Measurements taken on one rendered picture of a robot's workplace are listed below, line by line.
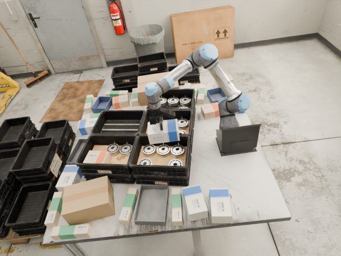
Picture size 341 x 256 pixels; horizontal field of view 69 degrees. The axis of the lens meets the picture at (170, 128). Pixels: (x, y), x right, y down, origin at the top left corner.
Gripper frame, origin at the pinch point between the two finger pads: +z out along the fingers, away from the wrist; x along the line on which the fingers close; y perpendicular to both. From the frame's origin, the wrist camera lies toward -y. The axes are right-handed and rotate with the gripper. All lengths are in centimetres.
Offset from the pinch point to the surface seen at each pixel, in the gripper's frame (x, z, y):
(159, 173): 15.7, 26.3, 7.3
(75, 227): 43, 34, 63
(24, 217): 3, 83, 140
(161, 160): 2.5, 27.8, 5.8
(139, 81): -98, 21, 24
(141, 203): 29, 40, 22
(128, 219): 41, 36, 29
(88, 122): -56, 31, 73
